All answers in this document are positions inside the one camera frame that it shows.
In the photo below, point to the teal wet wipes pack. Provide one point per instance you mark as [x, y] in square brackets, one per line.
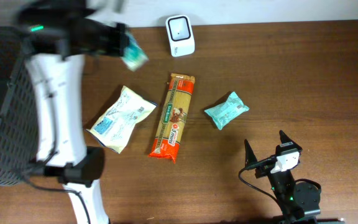
[225, 112]

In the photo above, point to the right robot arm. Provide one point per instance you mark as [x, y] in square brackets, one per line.
[297, 199]

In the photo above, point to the white cream food pouch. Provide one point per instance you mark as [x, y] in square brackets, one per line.
[114, 127]

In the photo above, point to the grey plastic basket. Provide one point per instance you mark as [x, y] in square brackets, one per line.
[19, 132]

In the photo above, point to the orange spaghetti pack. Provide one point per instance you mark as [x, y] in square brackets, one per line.
[174, 115]

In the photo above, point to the white barcode scanner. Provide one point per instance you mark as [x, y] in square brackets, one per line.
[180, 35]

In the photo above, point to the kleenex tissue pocket pack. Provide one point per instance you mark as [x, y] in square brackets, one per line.
[134, 57]

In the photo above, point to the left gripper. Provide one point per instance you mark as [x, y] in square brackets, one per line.
[120, 40]

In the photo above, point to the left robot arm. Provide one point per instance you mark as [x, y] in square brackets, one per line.
[56, 37]

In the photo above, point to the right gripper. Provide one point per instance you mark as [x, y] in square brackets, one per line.
[251, 157]

